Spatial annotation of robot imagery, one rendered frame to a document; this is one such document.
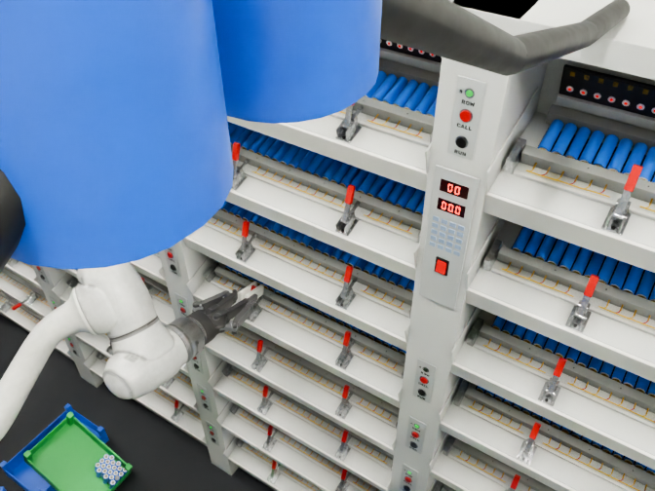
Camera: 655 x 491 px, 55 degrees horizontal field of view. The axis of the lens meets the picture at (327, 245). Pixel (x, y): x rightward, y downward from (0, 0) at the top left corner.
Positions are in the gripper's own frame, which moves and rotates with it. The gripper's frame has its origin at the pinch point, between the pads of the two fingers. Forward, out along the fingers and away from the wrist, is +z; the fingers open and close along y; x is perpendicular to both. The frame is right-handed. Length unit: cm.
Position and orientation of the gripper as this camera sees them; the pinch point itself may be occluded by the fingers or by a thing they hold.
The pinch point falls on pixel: (250, 293)
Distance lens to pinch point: 151.8
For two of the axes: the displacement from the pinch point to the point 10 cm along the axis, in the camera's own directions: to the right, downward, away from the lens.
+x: 1.2, -8.6, -5.0
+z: 5.3, -3.7, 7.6
